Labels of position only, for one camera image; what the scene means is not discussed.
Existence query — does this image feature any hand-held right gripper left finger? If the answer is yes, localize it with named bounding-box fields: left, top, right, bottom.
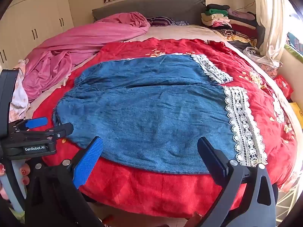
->
left=25, top=136, right=105, bottom=227

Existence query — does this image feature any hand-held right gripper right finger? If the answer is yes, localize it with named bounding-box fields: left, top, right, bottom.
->
left=197, top=136, right=278, bottom=227

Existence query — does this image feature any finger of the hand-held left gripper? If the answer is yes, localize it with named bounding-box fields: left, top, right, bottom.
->
left=14, top=117, right=48, bottom=131
left=14, top=122, right=74, bottom=143

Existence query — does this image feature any blue denim pants lace trim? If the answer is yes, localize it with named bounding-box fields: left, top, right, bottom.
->
left=52, top=54, right=268, bottom=174

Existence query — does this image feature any person's left hand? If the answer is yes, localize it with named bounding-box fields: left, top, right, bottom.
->
left=0, top=164, right=31, bottom=202

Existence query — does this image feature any white pink floral cloth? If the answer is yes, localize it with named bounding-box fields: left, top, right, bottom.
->
left=9, top=60, right=31, bottom=123

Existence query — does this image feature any red floral blanket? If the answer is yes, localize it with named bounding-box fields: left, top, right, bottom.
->
left=31, top=38, right=298, bottom=218

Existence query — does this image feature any pink blanket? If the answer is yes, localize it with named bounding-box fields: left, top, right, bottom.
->
left=22, top=12, right=151, bottom=103

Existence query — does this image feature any yellow box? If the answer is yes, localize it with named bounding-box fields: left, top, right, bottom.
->
left=290, top=102, right=303, bottom=121

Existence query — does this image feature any red packet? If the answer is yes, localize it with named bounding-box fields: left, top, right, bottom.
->
left=275, top=74, right=294, bottom=100

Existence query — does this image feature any cream wardrobe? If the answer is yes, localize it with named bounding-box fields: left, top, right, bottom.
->
left=0, top=0, right=75, bottom=69

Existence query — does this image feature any crumpled white cloth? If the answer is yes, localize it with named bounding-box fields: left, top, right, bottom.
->
left=244, top=47, right=282, bottom=68

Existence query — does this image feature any beige bed sheet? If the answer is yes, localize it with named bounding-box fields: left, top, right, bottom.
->
left=128, top=25, right=224, bottom=42

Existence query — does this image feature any green cloth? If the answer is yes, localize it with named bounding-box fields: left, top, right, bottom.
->
left=284, top=32, right=303, bottom=63

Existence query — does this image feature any pile of folded clothes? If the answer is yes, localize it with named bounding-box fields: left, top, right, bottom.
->
left=201, top=3, right=259, bottom=50

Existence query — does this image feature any purple striped pillow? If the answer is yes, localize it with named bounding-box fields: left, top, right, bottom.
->
left=145, top=16, right=176, bottom=27

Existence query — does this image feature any white curtain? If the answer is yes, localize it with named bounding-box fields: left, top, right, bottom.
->
left=253, top=0, right=292, bottom=62

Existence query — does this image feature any grey padded headboard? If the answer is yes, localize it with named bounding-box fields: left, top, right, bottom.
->
left=92, top=0, right=206, bottom=25

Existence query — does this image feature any white wire rack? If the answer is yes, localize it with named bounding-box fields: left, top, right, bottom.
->
left=276, top=182, right=299, bottom=219

